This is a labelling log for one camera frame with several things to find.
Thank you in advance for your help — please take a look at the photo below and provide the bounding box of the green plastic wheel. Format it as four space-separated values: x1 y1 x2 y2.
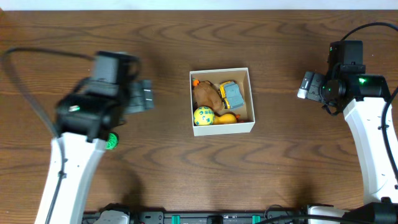
106 132 119 150

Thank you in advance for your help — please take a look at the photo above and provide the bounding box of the brown plush toy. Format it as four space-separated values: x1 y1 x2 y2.
193 79 224 113

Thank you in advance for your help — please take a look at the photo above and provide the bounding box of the yellow ball with blue letters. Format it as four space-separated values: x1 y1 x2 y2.
193 106 215 126

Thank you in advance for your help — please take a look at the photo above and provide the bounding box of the yellow grey toy truck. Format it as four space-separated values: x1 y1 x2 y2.
218 81 244 110

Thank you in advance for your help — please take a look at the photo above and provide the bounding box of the orange toy duck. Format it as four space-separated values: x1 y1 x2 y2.
213 113 240 125

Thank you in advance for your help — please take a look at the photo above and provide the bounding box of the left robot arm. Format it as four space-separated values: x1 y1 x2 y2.
35 51 141 223

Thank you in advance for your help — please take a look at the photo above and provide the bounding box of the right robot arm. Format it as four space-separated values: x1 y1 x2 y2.
297 40 397 223

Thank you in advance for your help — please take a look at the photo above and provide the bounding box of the white cardboard box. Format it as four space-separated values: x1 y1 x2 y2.
190 68 255 136

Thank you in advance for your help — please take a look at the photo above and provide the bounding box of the right black cable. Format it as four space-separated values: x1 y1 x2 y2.
340 21 398 187

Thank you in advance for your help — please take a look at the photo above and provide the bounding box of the black cable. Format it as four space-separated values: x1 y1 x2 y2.
340 21 398 187
1 46 96 224

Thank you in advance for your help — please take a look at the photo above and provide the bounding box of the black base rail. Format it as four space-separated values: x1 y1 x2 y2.
82 203 312 224

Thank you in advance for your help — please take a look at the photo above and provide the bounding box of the left black cable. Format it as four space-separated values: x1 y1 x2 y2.
1 46 96 224

